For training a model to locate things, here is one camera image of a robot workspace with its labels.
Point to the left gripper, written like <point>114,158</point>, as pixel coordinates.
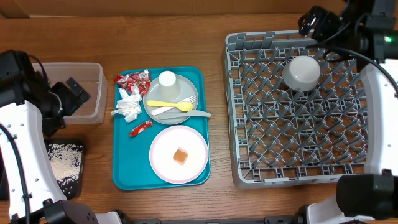
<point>74,101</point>

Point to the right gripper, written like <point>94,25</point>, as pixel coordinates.
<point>325,18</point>

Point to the grey bowl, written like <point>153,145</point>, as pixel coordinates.
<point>301,74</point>

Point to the orange food cube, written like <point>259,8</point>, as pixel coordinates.
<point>180,156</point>

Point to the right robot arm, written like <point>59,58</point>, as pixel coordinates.
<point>365,31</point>

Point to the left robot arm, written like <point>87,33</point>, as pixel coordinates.
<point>31,110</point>

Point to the black waste tray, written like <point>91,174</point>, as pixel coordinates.
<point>71,168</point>

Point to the grey dishwasher rack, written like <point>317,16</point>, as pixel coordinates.
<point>279,137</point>

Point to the clear plastic bin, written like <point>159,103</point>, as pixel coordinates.
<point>91,77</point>

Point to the crumpled white napkin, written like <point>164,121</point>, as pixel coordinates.
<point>129,104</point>

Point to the spilled rice grains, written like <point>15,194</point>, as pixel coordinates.
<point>65,165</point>

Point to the large red snack wrapper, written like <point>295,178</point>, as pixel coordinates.
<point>135,82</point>

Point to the small red ketchup packet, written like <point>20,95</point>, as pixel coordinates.
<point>140,128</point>

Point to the white paper cup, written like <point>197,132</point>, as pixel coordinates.
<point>169,87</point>

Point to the teal serving tray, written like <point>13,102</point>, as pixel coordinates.
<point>131,165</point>

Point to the white pink-rimmed plate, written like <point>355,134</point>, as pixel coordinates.
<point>164,147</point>

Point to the yellow plastic spoon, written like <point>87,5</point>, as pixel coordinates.
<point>182,106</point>

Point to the grey plate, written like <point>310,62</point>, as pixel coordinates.
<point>187,89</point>

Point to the light blue plastic knife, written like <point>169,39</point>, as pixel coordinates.
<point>190,113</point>

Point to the white plastic fork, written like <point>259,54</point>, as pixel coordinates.
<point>163,109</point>

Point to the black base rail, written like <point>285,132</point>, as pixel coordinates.
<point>284,219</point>

